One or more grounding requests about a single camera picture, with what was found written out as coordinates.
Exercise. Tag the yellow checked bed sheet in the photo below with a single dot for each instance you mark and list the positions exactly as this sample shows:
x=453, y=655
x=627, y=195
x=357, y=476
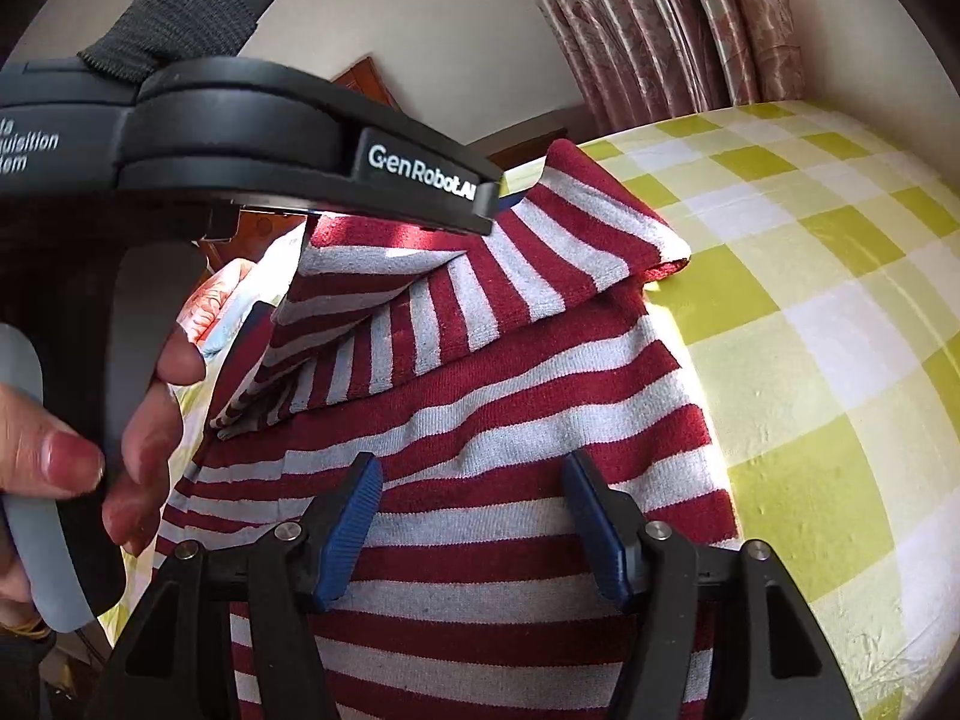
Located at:
x=825, y=390

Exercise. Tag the person's left hand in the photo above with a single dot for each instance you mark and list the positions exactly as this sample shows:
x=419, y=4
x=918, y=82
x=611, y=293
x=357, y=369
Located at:
x=146, y=450

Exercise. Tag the wooden nightstand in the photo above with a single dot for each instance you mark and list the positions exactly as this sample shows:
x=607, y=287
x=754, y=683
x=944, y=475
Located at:
x=540, y=136

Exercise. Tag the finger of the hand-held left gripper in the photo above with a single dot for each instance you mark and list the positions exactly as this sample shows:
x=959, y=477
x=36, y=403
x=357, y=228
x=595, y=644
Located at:
x=420, y=180

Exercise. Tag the light blue folded quilt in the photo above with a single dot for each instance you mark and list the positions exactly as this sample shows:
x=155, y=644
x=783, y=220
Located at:
x=225, y=335

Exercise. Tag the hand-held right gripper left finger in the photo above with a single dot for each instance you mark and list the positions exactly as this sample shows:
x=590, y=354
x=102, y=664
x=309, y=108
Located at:
x=352, y=525

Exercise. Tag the large wooden headboard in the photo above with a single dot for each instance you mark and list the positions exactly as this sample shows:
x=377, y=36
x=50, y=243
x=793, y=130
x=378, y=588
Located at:
x=367, y=86

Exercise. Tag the pink floral curtain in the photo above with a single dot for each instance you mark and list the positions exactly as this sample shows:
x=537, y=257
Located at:
x=637, y=15

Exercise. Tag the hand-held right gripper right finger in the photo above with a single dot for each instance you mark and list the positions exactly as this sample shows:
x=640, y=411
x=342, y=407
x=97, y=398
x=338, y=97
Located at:
x=596, y=525

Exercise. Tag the red white striped navy sweater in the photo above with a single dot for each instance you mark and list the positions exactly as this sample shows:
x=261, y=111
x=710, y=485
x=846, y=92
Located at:
x=487, y=427

